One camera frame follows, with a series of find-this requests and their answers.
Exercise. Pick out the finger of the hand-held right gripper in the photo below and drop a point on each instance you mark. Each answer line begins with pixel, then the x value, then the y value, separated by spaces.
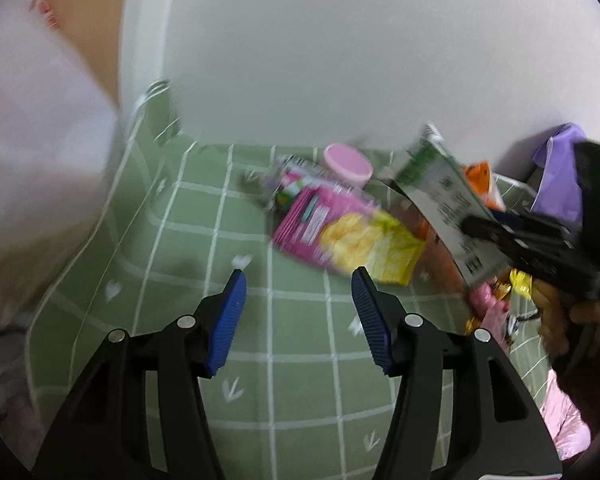
pixel 535 224
pixel 485 230

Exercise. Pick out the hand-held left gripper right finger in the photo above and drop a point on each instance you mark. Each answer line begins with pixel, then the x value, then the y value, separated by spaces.
pixel 372 320

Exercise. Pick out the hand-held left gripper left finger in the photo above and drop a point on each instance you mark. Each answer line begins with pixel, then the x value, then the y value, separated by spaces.
pixel 227 320

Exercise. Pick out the green and white packet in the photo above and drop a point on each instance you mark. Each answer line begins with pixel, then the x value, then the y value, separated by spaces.
pixel 445 195

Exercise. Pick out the pink and yellow snack packet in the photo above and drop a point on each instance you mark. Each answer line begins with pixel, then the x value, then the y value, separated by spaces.
pixel 350 240

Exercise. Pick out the person's right forearm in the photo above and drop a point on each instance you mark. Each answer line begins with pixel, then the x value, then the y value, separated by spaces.
pixel 582 395

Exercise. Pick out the person's right hand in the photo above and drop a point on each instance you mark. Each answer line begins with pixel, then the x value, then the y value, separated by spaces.
pixel 552 320

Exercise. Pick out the purple bag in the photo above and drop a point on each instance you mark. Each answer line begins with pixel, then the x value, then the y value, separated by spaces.
pixel 560 180

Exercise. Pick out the orange snack packet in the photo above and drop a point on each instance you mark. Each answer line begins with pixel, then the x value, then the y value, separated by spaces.
pixel 482 180

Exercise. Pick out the gold candy wrapper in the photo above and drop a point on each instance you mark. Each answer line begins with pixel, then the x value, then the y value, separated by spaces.
pixel 519 280

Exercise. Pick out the green checked cloth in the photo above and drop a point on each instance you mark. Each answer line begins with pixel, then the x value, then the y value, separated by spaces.
pixel 300 360

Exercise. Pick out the pink and silver snack wrapper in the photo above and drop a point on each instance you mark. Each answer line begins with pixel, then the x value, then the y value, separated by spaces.
pixel 292 182

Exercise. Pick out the small pink-capped bottle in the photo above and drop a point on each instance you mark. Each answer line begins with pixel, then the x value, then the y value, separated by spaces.
pixel 347 162

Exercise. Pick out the pink sheet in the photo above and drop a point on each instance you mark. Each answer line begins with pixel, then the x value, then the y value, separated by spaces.
pixel 565 425

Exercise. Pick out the white cloth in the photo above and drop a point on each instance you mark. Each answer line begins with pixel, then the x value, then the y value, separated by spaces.
pixel 35 160

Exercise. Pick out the brown cardboard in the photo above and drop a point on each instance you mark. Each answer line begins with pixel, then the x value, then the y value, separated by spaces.
pixel 95 20

